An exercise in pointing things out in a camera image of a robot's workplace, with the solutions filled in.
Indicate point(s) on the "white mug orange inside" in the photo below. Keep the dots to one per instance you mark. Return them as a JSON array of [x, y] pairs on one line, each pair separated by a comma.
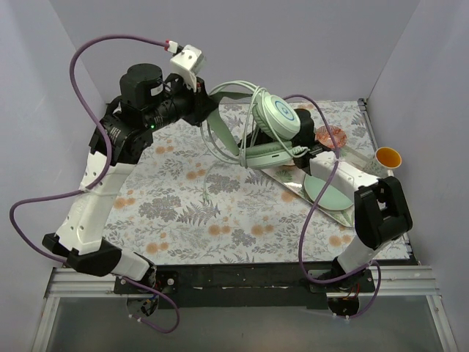
[[384, 160]]

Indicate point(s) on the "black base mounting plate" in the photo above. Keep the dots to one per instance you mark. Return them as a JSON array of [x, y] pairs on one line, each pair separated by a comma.
[[241, 285]]

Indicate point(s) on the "mint green plate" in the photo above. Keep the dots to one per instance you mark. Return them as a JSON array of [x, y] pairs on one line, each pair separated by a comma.
[[332, 199]]

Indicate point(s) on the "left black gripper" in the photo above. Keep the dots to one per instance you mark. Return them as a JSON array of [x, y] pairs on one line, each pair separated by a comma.
[[201, 106]]

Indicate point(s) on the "floral table mat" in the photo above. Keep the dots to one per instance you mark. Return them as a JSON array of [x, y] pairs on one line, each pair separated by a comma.
[[181, 205]]

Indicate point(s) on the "mint green headphones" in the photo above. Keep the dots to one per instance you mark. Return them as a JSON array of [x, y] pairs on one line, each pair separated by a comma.
[[269, 144]]

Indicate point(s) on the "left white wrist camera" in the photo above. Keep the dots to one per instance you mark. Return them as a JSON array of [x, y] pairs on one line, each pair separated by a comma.
[[186, 63]]

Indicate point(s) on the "red patterned small bowl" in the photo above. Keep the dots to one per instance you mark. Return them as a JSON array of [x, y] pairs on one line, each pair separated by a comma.
[[337, 138]]

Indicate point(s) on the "aluminium frame rail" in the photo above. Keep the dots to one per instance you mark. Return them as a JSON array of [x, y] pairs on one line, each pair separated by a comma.
[[66, 283]]

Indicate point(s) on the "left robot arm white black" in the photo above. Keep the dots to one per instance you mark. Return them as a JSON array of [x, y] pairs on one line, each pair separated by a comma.
[[147, 103]]

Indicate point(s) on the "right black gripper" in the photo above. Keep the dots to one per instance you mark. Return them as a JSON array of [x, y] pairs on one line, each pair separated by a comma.
[[305, 122]]

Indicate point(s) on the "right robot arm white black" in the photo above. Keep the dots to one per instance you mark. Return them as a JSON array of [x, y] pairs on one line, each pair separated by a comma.
[[381, 214]]

